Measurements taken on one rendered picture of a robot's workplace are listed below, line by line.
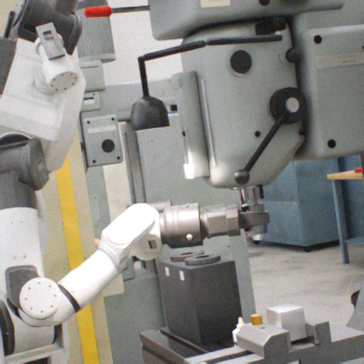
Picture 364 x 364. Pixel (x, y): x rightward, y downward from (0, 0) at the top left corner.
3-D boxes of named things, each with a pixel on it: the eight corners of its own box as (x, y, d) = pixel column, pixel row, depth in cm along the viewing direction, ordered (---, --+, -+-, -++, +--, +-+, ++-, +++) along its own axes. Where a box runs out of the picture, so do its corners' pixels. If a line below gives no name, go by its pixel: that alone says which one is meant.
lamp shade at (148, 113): (124, 133, 153) (119, 99, 153) (151, 129, 159) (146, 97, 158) (151, 128, 149) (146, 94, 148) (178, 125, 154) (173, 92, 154)
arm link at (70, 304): (122, 271, 161) (48, 338, 154) (115, 281, 170) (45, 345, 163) (86, 232, 162) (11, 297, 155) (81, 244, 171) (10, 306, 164)
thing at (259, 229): (263, 230, 170) (259, 206, 170) (271, 232, 166) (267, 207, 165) (242, 234, 169) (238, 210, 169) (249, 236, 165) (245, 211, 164)
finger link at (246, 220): (270, 225, 165) (239, 228, 165) (268, 209, 165) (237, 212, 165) (270, 225, 163) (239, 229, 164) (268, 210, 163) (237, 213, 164)
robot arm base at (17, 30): (-2, 48, 193) (14, 33, 183) (13, 1, 197) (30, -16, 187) (55, 74, 199) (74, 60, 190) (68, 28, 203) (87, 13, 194)
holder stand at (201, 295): (200, 345, 195) (189, 263, 194) (168, 330, 216) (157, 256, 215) (245, 334, 200) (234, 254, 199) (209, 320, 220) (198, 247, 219)
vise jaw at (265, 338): (264, 357, 152) (261, 337, 152) (237, 345, 164) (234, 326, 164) (292, 350, 154) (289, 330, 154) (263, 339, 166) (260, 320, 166)
